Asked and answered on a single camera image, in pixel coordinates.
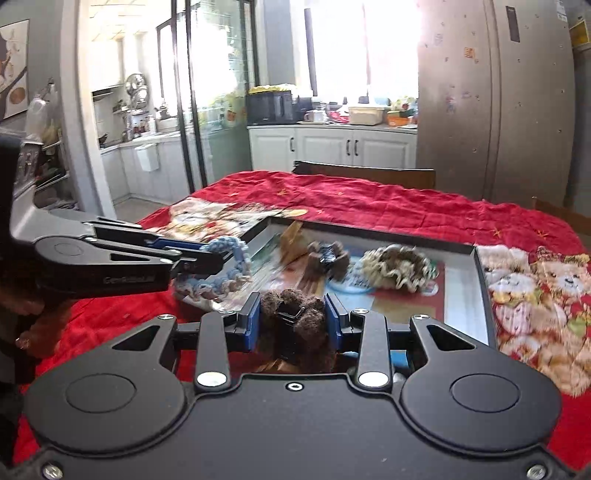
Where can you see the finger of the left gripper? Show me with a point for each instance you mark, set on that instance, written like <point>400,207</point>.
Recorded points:
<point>90,265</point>
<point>122,236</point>

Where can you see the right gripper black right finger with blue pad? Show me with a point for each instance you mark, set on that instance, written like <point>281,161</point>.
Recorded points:
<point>366,333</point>

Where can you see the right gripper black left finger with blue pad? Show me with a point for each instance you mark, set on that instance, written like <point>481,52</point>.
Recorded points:
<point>218,336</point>

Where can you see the blue white crochet scrunchie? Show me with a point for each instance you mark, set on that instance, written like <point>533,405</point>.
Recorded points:
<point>226,272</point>

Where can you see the olive cream crochet scrunchie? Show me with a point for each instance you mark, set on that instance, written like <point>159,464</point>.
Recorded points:
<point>398,267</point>

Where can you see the brown fuzzy hair claw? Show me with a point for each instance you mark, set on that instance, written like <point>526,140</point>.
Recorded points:
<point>327,259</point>
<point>293,334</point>

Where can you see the person's left hand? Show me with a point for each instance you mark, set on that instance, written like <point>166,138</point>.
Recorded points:
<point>31,324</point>

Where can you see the white plastic bin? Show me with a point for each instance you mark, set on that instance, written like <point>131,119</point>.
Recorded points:
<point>147,157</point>

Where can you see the black shallow cardboard box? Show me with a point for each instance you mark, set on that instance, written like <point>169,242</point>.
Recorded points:
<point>317,279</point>

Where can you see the dark wooden chair back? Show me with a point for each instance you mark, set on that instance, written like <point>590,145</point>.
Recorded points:
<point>407,178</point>

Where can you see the red quilted bedspread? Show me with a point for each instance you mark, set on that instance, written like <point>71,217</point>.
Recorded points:
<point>353,202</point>

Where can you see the white kitchen cabinet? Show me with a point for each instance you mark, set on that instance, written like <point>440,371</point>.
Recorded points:
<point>278,147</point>

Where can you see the black microwave oven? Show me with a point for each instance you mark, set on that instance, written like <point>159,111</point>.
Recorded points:
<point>270,108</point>

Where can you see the beige storage container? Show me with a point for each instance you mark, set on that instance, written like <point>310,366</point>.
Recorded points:
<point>366,115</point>

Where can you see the wooden chair right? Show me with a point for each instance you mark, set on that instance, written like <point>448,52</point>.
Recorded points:
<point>578,222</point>

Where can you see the steel double door refrigerator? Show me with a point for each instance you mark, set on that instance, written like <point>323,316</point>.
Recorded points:
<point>497,99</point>

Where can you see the wire shelf rack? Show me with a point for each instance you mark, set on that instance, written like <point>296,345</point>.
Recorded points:
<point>48,166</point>

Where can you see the framed wall picture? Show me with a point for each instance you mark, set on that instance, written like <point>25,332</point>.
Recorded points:
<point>14,95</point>

